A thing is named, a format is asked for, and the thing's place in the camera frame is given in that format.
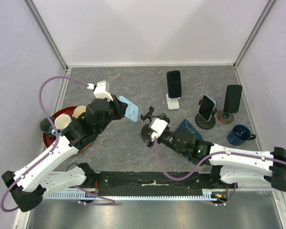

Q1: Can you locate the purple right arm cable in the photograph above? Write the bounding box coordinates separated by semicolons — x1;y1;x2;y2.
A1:
153;137;286;207

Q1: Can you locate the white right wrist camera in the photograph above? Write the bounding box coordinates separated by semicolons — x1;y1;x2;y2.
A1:
149;118;169;140

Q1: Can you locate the blue leaf-shaped plate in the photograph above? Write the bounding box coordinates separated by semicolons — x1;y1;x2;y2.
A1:
174;119;203;157

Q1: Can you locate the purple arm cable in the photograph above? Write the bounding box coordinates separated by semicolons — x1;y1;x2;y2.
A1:
0;76;116;212
153;137;286;207

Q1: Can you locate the dark blue mug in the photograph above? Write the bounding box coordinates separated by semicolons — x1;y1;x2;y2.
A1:
227;125;256;146

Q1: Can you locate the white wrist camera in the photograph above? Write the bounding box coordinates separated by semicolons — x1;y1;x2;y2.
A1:
87;81;113;101
149;118;169;140

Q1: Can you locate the black phone on wooden stand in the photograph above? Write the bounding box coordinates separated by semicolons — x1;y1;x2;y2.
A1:
223;85;243;113

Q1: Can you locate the black round stand right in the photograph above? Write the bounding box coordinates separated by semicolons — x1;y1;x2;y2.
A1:
195;100;217;130

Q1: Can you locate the white mug blue handle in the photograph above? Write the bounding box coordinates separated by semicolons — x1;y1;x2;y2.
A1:
53;114;72;134

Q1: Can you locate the dark green mug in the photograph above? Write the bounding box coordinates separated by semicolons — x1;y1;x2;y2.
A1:
39;118;55;134

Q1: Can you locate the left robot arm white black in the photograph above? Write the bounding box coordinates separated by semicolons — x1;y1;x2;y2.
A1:
2;95;138;212

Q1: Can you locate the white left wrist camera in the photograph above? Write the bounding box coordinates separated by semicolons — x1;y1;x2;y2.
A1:
87;81;113;101

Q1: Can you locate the wooden round phone stand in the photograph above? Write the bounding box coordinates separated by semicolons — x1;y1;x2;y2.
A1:
217;109;234;124

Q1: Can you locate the black phone on white stand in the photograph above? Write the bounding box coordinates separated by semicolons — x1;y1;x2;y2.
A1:
166;70;182;99

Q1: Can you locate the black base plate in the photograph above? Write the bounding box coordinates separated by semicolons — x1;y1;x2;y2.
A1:
68;170;238;197

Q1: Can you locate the light blue phone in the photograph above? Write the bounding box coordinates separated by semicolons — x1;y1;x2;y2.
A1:
118;96;139;122

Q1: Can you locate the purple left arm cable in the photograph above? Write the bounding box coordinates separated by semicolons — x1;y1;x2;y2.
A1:
0;76;116;212

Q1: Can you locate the light blue cable duct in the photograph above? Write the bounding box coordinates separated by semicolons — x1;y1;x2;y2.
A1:
44;189;217;201

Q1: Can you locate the beige mug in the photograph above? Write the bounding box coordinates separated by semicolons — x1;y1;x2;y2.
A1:
72;105;86;118

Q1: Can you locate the red round tray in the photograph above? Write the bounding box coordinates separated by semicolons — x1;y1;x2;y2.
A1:
42;106;77;147

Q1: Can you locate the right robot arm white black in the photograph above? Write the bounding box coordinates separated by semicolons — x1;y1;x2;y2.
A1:
140;113;286;192

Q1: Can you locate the white phone stand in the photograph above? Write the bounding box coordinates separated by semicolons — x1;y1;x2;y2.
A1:
166;94;181;110

